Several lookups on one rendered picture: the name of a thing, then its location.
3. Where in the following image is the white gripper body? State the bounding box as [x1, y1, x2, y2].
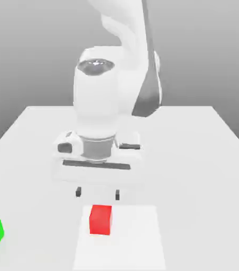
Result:
[51, 153, 144, 185]

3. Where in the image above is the small red cube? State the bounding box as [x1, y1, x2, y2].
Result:
[89, 204, 113, 236]

